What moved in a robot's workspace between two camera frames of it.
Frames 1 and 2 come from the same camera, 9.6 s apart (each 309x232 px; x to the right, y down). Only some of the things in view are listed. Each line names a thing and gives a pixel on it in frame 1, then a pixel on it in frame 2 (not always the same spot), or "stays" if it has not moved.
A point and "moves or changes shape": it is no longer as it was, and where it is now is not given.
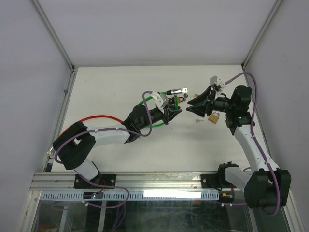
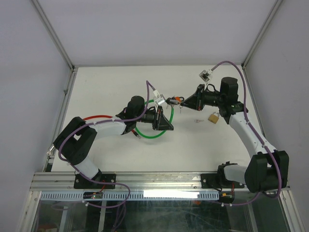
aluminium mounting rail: (125, 181) stays
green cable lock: (171, 92) to (145, 137)
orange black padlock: (180, 99) stays
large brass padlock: (214, 118) stays
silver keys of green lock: (185, 90) moves or changes shape
